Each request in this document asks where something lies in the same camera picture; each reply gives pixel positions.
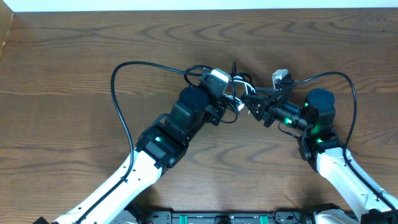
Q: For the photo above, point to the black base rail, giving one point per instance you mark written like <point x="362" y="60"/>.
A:
<point x="135" y="214"/>

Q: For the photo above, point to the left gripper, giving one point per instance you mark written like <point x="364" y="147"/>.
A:
<point x="222" y="110"/>

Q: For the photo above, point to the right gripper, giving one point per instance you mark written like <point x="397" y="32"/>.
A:
<point x="275" y="99"/>

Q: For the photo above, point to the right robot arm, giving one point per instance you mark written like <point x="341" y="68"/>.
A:
<point x="321" y="147"/>

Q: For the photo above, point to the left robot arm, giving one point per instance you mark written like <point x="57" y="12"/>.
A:
<point x="158" y="149"/>

